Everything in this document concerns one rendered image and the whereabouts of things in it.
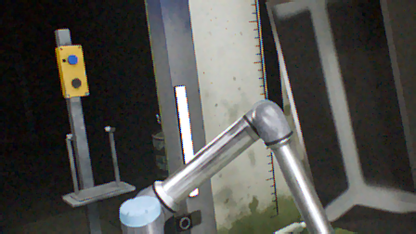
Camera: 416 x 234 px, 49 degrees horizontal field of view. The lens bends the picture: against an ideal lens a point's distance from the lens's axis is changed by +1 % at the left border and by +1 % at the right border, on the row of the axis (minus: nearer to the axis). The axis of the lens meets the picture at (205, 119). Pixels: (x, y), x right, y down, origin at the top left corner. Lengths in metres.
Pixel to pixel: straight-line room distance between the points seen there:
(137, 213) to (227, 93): 1.24
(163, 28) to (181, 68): 0.24
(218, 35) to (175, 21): 0.30
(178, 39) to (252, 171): 0.94
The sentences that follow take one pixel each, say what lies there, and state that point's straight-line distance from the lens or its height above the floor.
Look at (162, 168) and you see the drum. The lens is 3.32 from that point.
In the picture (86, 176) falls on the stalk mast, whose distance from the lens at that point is 2.53.
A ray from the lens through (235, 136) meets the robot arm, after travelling 1.75.
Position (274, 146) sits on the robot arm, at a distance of 1.64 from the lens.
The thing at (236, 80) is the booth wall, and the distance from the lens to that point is 2.73.
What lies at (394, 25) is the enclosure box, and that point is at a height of 1.44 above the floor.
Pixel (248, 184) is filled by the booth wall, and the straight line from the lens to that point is 2.84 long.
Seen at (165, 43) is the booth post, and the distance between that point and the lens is 2.48.
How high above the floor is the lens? 1.41
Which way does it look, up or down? 8 degrees down
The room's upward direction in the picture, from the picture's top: 7 degrees counter-clockwise
